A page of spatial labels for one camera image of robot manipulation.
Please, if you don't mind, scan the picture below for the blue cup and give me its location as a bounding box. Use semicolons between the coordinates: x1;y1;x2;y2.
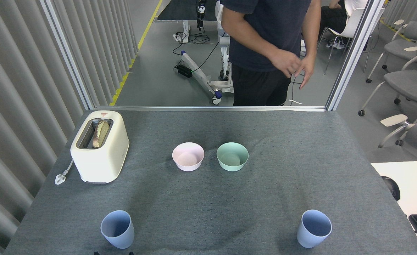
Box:
100;210;135;249
297;209;332;249

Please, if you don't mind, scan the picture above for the person's right hand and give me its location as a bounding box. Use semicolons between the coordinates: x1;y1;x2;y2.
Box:
271;49;303;78

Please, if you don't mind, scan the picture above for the person's left hand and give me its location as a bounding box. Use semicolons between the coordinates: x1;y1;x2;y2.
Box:
294;55;316;90

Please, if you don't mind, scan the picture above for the white toaster power plug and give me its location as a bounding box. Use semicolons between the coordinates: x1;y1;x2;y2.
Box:
55;159;74;185

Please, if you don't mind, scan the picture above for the cream two-slot toaster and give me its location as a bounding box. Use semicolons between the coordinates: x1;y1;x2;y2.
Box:
70;110;130;184

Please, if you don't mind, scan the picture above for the pink bowl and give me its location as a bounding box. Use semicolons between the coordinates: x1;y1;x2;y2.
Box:
172;142;205;172

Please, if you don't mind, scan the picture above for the toasted bread slice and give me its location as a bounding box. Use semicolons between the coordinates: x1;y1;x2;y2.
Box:
92;120;110;149

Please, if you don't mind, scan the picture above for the green bowl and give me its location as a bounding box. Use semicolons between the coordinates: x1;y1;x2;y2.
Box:
216;142;249;172

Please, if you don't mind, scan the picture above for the black power strip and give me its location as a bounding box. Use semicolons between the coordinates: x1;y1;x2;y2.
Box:
176;64;193;78

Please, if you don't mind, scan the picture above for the white stand on wheels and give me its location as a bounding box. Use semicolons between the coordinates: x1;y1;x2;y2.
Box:
180;0;234;105

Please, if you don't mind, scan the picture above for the dark background table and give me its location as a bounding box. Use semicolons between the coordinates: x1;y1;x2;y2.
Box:
157;0;219;43

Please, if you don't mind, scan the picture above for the standing person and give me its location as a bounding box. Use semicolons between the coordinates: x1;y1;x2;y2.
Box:
220;0;322;106

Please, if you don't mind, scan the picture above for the black computer mouse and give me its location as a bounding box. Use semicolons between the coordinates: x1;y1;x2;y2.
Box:
382;176;401;201

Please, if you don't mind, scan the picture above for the white desk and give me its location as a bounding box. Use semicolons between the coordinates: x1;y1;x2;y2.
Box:
371;160;417;217

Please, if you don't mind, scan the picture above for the seated person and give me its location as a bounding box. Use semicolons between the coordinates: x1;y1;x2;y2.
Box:
300;0;368;57

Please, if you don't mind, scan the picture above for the white chair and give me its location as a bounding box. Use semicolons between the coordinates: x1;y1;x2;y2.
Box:
317;7;372;75

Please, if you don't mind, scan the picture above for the silver frame rail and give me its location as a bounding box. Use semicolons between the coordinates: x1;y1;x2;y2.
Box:
94;106;328;112

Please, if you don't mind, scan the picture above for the silver frame post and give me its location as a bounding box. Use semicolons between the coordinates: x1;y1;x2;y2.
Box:
39;0;96;110
326;0;386;111

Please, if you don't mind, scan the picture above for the long black floor cable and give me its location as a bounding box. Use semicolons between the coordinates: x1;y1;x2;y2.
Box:
289;73;305;106

